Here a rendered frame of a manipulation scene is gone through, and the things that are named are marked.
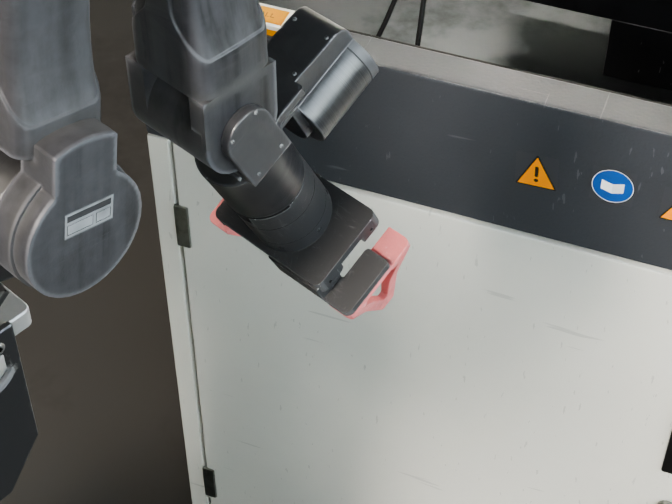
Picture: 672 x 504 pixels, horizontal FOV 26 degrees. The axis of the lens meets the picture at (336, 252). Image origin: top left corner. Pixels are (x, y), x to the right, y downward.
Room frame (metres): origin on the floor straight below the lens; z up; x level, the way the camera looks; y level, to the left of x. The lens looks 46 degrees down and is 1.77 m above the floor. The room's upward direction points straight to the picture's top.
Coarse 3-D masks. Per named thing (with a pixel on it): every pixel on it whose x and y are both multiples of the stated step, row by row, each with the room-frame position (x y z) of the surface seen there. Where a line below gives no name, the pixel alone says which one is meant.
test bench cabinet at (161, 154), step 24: (168, 144) 1.12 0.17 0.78; (168, 168) 1.12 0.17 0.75; (168, 192) 1.12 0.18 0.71; (168, 216) 1.12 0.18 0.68; (168, 240) 1.12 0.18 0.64; (168, 264) 1.12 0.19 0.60; (168, 288) 1.13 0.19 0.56; (192, 336) 1.12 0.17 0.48; (192, 360) 1.12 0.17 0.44; (192, 384) 1.12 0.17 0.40; (192, 408) 1.12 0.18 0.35; (192, 432) 1.12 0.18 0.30; (192, 456) 1.12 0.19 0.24; (192, 480) 1.12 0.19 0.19
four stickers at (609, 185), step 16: (528, 160) 0.98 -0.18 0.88; (544, 160) 0.98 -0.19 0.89; (528, 176) 0.98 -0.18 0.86; (544, 176) 0.98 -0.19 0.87; (592, 176) 0.96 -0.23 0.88; (608, 176) 0.96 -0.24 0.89; (624, 176) 0.95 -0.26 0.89; (592, 192) 0.96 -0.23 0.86; (608, 192) 0.96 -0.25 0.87; (624, 192) 0.95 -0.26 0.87
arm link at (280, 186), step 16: (288, 128) 0.72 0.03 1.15; (304, 128) 0.70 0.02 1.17; (288, 160) 0.68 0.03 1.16; (208, 176) 0.66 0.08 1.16; (224, 176) 0.66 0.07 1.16; (272, 176) 0.66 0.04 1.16; (288, 176) 0.67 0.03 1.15; (304, 176) 0.69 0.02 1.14; (224, 192) 0.66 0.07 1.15; (240, 192) 0.66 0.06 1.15; (256, 192) 0.66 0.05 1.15; (272, 192) 0.66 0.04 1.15; (288, 192) 0.67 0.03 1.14; (240, 208) 0.67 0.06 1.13; (256, 208) 0.66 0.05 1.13; (272, 208) 0.67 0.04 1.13
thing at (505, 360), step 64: (192, 192) 1.11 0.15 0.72; (192, 256) 1.11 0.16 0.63; (256, 256) 1.09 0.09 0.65; (448, 256) 1.01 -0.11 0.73; (512, 256) 0.99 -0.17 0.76; (576, 256) 0.96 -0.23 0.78; (192, 320) 1.12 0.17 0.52; (256, 320) 1.09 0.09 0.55; (320, 320) 1.06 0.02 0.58; (384, 320) 1.03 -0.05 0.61; (448, 320) 1.01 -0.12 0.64; (512, 320) 0.98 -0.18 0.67; (576, 320) 0.96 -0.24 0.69; (640, 320) 0.94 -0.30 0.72; (256, 384) 1.09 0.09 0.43; (320, 384) 1.06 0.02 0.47; (384, 384) 1.03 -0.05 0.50; (448, 384) 1.01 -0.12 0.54; (512, 384) 0.98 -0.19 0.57; (576, 384) 0.96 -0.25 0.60; (640, 384) 0.93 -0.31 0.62; (256, 448) 1.09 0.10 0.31; (320, 448) 1.06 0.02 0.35; (384, 448) 1.03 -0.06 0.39; (448, 448) 1.00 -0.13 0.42; (512, 448) 0.98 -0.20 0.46; (576, 448) 0.95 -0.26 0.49; (640, 448) 0.93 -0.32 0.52
